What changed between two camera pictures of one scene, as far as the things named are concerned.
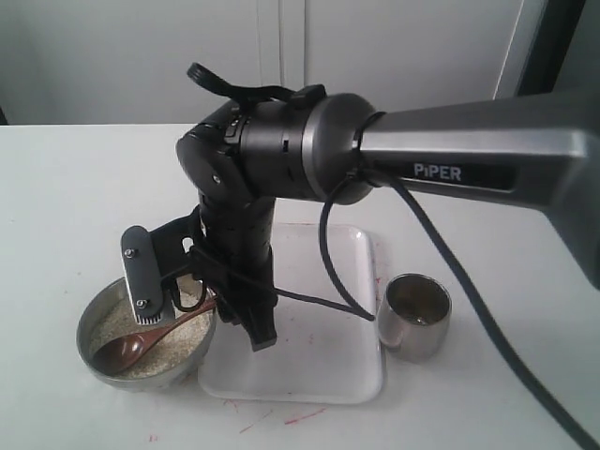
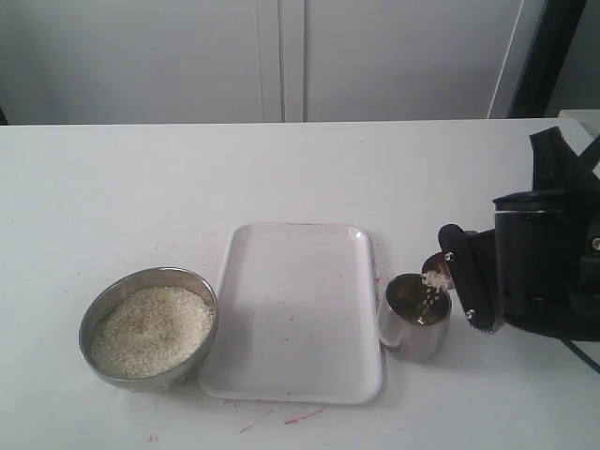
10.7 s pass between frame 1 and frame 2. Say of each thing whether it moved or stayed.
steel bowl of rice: stayed
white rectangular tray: stayed
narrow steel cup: stayed
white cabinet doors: stayed
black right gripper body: moved
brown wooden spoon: moved
